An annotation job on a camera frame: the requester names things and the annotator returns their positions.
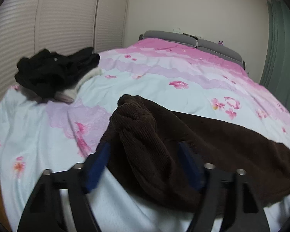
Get dark brown corduroy pants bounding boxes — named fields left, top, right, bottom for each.
left=101, top=94, right=290, bottom=212

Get green curtain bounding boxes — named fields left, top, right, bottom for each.
left=260, top=0, right=290, bottom=111

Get pink floral bed cover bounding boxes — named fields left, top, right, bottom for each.
left=0, top=39, right=290, bottom=231

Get grey padded headboard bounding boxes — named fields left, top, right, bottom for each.
left=139, top=30, right=246, bottom=70

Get black and white clothes pile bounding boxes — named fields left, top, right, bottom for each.
left=14, top=47, right=102, bottom=104

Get white louvered closet doors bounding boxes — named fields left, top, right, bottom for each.
left=0, top=0, right=128, bottom=100

